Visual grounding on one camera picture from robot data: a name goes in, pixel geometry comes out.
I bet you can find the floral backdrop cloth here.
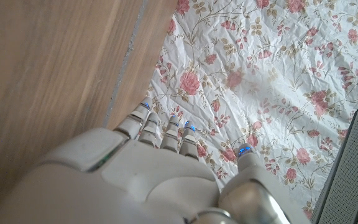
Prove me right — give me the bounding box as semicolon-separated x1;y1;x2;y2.
146;0;358;218

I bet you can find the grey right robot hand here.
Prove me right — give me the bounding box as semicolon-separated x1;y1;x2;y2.
0;96;311;224

